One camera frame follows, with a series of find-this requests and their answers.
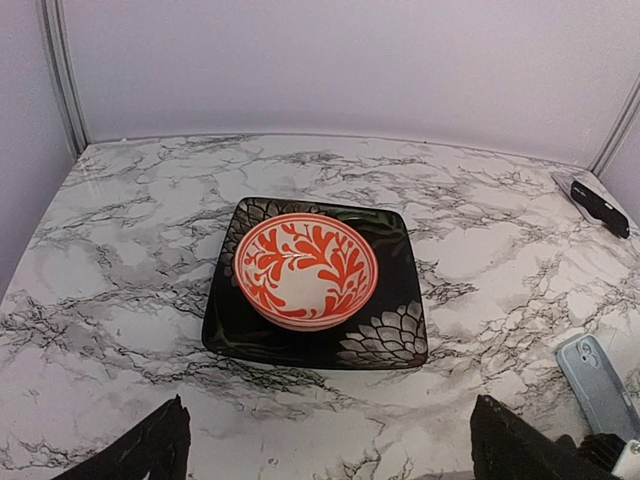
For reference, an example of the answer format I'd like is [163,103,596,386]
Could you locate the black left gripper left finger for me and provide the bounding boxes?
[57,396,191,480]

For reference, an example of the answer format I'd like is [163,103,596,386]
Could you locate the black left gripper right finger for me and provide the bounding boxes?
[470,395,613,479]

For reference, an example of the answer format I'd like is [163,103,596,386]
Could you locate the light blue phone case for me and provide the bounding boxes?
[556,334,639,442]

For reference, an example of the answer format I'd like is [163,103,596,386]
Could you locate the black phone case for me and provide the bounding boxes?
[593,197,630,239]

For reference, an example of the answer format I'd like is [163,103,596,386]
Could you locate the grey phone case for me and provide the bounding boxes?
[551,173,601,224]

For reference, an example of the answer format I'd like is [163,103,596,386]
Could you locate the black square floral plate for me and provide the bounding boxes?
[202,197,428,370]

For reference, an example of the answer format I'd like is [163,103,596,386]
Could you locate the red white patterned bowl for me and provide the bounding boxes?
[233,213,379,332]

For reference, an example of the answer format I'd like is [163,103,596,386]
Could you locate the right aluminium frame post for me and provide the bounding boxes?
[589,75,640,176]

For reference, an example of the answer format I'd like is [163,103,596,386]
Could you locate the aluminium frame post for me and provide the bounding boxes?
[589,75,640,176]
[37,0,90,158]

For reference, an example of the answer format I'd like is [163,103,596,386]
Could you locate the left aluminium frame post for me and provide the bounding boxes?
[37,0,90,158]

